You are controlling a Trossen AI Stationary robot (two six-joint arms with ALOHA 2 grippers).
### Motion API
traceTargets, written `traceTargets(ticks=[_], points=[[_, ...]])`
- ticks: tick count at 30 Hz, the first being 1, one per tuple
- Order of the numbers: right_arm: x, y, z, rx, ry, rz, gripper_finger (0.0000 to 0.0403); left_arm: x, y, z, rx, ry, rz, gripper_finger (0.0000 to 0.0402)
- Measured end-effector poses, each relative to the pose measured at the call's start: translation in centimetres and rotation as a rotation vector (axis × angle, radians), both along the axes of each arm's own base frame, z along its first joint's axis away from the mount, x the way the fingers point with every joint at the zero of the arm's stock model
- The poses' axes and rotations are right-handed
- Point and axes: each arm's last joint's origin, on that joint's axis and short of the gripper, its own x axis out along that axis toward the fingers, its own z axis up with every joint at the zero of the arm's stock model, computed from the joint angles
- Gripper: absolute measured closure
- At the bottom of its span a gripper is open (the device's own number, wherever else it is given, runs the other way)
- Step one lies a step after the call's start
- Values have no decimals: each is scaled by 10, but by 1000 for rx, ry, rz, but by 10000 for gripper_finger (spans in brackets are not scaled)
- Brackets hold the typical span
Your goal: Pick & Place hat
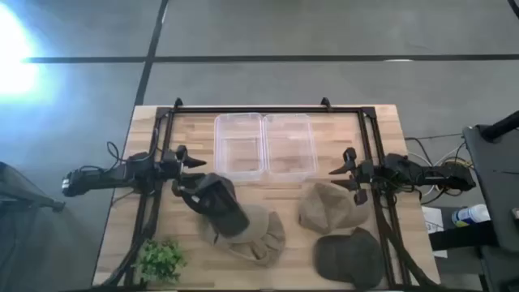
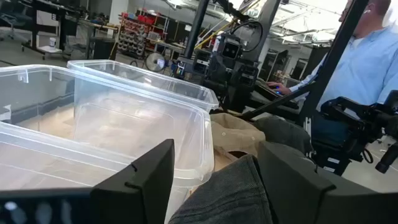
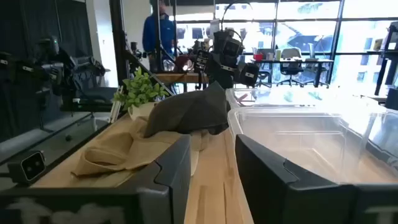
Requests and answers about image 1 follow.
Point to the tan cap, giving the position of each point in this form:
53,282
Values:
328,207

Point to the dark olive cap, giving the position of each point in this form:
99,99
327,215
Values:
350,259

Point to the clear plastic bin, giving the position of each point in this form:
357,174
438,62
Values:
239,146
290,148

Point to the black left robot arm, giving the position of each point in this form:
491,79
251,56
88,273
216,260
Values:
101,178

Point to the black frame clamp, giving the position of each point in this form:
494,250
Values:
178,102
325,102

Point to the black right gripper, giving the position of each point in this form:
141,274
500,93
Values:
365,171

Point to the beige cap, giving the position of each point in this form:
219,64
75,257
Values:
263,239

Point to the black cap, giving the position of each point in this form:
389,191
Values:
221,204

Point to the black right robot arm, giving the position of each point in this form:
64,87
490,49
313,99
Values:
438,176

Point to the black metal table frame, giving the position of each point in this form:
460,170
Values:
263,109

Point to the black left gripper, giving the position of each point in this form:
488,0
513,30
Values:
171,169

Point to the small green artificial plant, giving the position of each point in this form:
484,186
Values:
161,261

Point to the white paper sheet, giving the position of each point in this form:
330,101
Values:
434,227

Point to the white bottle blue label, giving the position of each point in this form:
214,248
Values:
470,215

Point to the black cart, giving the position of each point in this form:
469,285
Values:
496,182

